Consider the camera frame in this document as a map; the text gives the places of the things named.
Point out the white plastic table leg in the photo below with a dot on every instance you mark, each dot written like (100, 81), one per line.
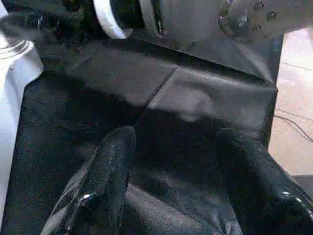
(14, 50)

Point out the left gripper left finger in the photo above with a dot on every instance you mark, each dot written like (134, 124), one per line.
(97, 191)

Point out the white plastic table top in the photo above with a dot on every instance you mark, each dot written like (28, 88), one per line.
(9, 110)

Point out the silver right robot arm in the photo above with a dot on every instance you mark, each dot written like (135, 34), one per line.
(195, 19)

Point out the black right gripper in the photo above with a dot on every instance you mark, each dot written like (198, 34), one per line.
(78, 22)

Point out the black table mat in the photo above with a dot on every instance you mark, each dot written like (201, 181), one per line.
(171, 98)

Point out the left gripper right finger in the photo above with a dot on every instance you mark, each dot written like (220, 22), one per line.
(269, 200)

